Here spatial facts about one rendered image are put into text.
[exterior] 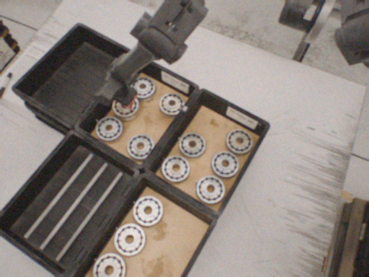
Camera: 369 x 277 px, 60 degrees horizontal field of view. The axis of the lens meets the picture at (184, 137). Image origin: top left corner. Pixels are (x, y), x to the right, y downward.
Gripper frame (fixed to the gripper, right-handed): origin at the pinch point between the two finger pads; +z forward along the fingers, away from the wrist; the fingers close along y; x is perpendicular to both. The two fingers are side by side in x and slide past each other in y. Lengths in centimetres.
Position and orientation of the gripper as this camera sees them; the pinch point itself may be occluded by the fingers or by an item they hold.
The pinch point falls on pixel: (125, 103)
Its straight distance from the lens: 124.1
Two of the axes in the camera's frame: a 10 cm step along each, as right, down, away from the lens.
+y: 8.5, 4.9, -2.1
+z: -0.1, 4.0, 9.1
